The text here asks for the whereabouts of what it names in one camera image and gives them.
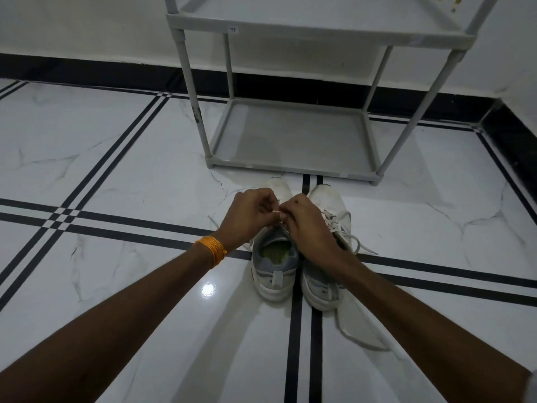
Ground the orange thread wristband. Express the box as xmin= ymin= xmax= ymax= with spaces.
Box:
xmin=194 ymin=236 xmax=228 ymax=269

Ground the person's right forearm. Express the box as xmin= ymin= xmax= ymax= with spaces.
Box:
xmin=323 ymin=258 xmax=535 ymax=403

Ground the person's right hand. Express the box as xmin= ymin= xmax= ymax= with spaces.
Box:
xmin=279 ymin=194 xmax=345 ymax=271

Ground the white sneaker with green insole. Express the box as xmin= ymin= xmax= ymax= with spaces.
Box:
xmin=208 ymin=179 xmax=300 ymax=303

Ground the white sneaker with loose laces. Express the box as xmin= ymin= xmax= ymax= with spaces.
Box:
xmin=300 ymin=184 xmax=391 ymax=352

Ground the person's left forearm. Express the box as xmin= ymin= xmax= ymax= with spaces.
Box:
xmin=0 ymin=249 xmax=212 ymax=403

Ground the grey shoe rack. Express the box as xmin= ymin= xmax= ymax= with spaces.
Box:
xmin=163 ymin=0 xmax=502 ymax=187

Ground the person's left hand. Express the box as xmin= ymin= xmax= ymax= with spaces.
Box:
xmin=214 ymin=188 xmax=281 ymax=252

